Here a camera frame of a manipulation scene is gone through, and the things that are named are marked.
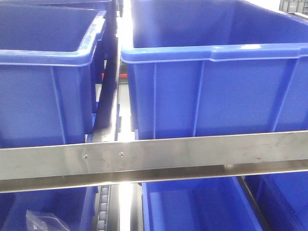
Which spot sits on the blue bin upper right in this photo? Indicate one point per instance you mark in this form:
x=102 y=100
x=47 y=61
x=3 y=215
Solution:
x=214 y=67

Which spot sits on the blue bin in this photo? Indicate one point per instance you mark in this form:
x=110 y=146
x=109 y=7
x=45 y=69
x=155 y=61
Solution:
x=282 y=199
x=106 y=47
x=213 y=204
x=47 y=73
x=214 y=67
x=74 y=206

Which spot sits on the blue bin far back left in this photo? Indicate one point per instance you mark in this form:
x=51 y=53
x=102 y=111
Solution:
x=106 y=47

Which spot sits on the blue bin lower middle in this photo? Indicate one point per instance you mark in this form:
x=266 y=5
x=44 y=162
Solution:
x=213 y=204

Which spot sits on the blue bin lower left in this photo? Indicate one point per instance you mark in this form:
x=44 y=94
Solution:
x=74 y=206

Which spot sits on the blue bin upper left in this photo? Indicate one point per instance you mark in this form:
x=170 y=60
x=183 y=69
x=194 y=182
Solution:
x=47 y=73

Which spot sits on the blue bin lower right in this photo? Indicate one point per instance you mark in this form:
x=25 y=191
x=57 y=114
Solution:
x=282 y=199

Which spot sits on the clear plastic bag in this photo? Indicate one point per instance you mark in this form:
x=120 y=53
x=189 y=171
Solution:
x=40 y=221

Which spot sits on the black roller track rail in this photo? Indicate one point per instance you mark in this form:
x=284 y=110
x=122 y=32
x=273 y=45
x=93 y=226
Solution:
x=105 y=131

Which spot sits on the stainless steel shelf rack frame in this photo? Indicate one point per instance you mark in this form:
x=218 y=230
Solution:
x=101 y=163

